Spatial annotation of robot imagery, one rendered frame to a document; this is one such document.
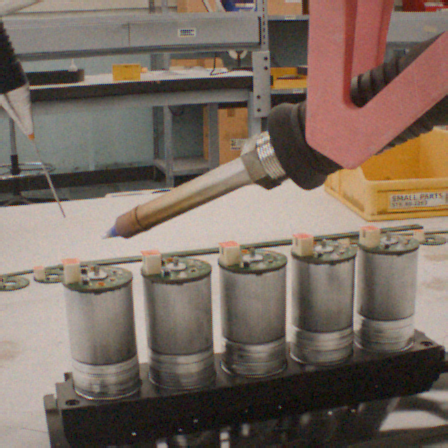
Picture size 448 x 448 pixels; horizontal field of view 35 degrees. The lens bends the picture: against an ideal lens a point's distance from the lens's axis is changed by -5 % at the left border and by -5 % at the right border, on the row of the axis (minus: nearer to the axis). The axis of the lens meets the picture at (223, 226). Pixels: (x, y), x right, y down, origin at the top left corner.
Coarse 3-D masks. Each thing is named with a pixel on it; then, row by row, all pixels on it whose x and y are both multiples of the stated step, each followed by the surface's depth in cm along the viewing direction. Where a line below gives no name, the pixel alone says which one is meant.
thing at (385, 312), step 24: (384, 240) 28; (360, 264) 28; (384, 264) 27; (408, 264) 28; (360, 288) 28; (384, 288) 28; (408, 288) 28; (360, 312) 29; (384, 312) 28; (408, 312) 28; (360, 336) 29; (384, 336) 28; (408, 336) 28
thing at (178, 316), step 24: (168, 264) 26; (144, 288) 26; (168, 288) 25; (192, 288) 25; (144, 312) 26; (168, 312) 25; (192, 312) 25; (168, 336) 25; (192, 336) 26; (168, 360) 26; (192, 360) 26; (168, 384) 26; (192, 384) 26
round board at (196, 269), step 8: (192, 264) 26; (200, 264) 26; (208, 264) 26; (144, 272) 26; (160, 272) 25; (168, 272) 25; (176, 272) 26; (184, 272) 26; (192, 272) 26; (200, 272) 25; (208, 272) 26; (152, 280) 25; (160, 280) 25; (168, 280) 25; (176, 280) 25; (184, 280) 25; (192, 280) 25
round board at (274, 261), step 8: (240, 256) 27; (264, 256) 27; (272, 256) 27; (280, 256) 27; (224, 264) 26; (240, 264) 26; (248, 264) 26; (256, 264) 26; (272, 264) 26; (280, 264) 26; (240, 272) 26; (248, 272) 26; (256, 272) 26; (264, 272) 26
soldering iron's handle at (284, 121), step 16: (416, 48) 17; (384, 64) 18; (400, 64) 18; (352, 80) 18; (368, 80) 18; (384, 80) 18; (352, 96) 18; (368, 96) 18; (272, 112) 20; (288, 112) 19; (304, 112) 19; (432, 112) 17; (272, 128) 19; (288, 128) 19; (304, 128) 19; (416, 128) 18; (432, 128) 18; (272, 144) 19; (288, 144) 19; (304, 144) 19; (400, 144) 18; (288, 160) 19; (304, 160) 19; (320, 160) 19; (288, 176) 19; (304, 176) 19; (320, 176) 20
